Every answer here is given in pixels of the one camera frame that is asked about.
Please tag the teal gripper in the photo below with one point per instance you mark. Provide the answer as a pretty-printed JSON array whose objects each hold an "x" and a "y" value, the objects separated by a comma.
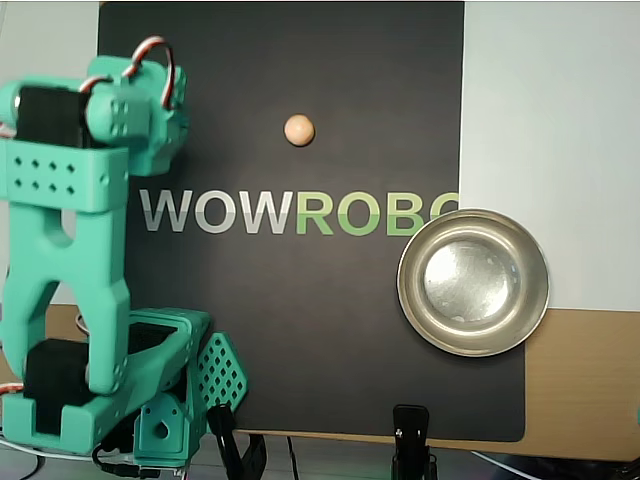
[{"x": 161, "y": 152}]

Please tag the wooden ball with black base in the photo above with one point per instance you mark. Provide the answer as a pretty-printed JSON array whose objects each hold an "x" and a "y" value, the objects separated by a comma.
[{"x": 299, "y": 130}]

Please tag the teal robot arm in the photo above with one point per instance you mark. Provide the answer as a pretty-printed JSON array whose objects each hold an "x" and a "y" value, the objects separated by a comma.
[{"x": 95, "y": 280}]

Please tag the teal perforated robot base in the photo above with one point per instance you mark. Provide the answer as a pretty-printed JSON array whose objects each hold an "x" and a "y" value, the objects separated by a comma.
[{"x": 222, "y": 370}]

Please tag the metal bowl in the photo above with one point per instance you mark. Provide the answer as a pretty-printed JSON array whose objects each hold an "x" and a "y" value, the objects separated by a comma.
[{"x": 475, "y": 280}]

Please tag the black WOWROBO mat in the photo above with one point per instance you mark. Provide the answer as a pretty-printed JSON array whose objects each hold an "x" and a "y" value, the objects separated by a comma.
[{"x": 325, "y": 325}]

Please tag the black spring clamp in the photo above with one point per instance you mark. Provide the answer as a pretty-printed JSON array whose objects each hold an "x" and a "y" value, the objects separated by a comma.
[{"x": 225, "y": 440}]

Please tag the black clamp right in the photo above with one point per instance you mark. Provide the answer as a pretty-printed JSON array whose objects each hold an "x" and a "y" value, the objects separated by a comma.
[{"x": 410, "y": 425}]

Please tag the white paper sheet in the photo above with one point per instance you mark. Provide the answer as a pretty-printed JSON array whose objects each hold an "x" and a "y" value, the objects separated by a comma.
[{"x": 550, "y": 150}]

